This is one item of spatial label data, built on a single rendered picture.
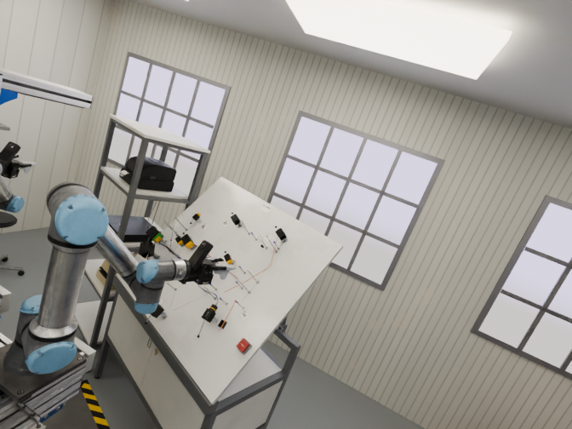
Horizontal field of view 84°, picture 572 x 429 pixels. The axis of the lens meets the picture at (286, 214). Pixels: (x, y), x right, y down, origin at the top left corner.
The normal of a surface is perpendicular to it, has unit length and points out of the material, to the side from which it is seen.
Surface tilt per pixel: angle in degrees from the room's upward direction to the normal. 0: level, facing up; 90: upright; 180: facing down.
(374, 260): 90
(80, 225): 82
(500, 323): 90
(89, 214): 84
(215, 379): 53
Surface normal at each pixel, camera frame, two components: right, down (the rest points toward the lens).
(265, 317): -0.29, -0.59
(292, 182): -0.32, 0.10
